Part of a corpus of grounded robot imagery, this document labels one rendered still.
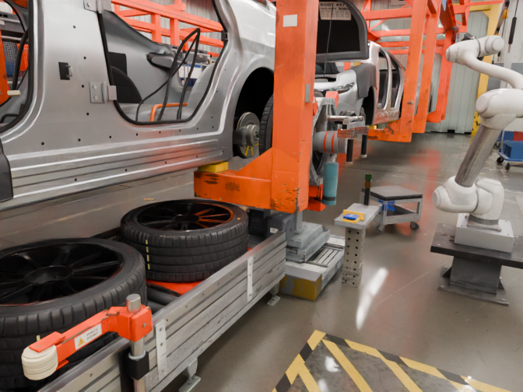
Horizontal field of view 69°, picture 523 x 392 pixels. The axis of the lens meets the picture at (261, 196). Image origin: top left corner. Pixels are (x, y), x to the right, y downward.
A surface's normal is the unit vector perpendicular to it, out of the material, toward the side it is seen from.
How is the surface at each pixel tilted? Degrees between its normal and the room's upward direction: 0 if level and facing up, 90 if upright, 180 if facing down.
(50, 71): 90
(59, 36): 88
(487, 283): 90
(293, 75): 90
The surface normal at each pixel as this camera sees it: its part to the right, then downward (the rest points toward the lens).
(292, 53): -0.47, 0.21
